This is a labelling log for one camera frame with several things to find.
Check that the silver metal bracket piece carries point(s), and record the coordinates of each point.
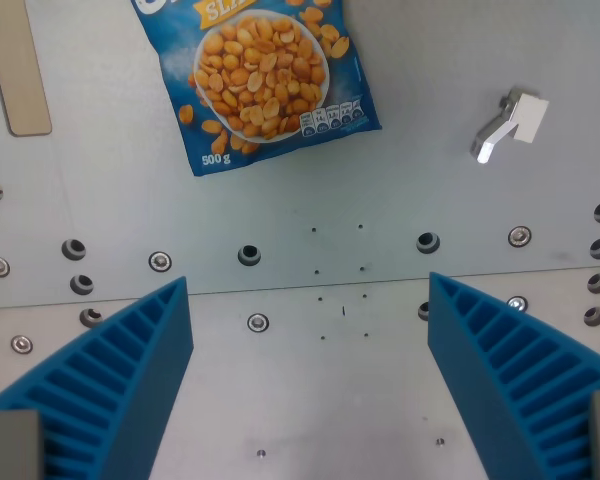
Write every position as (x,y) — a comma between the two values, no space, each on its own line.
(520,117)

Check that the blue peanut snack bag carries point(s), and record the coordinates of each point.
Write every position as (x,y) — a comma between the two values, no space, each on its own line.
(265,95)

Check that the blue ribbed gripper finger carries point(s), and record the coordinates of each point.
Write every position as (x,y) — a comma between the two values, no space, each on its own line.
(485,360)
(130,370)

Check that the light wooden strip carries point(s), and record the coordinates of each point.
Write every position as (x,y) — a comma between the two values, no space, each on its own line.
(17,70)

